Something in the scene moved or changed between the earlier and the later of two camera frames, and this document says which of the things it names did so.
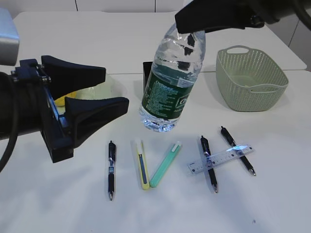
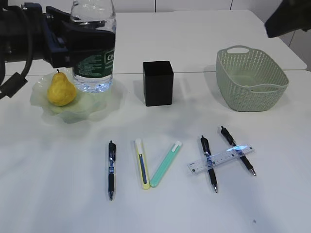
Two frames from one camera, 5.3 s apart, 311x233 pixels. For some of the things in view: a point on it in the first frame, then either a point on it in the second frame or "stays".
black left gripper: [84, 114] -> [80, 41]
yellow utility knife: [144, 174] stays
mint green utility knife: [166, 164] stays
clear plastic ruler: [205, 163] stays
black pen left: [112, 157] stays
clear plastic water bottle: [171, 81] -> [93, 70]
